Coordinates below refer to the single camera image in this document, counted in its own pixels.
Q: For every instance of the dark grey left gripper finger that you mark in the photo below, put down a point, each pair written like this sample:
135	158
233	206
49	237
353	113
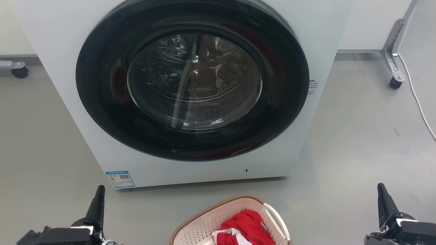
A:
97	204

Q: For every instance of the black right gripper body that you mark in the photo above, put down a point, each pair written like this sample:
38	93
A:
412	233

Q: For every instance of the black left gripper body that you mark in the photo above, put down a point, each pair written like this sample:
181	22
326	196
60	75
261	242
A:
68	235

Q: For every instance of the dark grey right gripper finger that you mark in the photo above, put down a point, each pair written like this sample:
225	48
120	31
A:
385	204

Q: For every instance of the beige plastic laundry basket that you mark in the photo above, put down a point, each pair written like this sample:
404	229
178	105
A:
201	226

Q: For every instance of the blue energy label sticker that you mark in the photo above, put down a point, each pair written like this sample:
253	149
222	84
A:
120	179

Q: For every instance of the black caster wheel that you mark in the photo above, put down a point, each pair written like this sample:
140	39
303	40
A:
19	72
395	83

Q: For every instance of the small text sticker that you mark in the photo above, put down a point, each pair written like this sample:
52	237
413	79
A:
312	87

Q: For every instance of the red and white garment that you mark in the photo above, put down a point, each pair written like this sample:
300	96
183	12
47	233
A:
247	228

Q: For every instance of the black round washer door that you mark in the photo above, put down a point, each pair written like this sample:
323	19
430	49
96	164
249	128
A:
194	81

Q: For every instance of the white washing machine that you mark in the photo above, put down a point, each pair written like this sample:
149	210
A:
58	51

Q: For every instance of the short silver metal foot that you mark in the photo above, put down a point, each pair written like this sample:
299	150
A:
10	64

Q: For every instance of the white panel board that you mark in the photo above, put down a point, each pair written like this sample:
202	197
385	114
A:
369	23

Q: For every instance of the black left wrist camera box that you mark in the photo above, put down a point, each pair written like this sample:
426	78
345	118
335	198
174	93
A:
30	238

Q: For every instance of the silver metal frame leg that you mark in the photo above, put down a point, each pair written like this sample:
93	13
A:
391	51

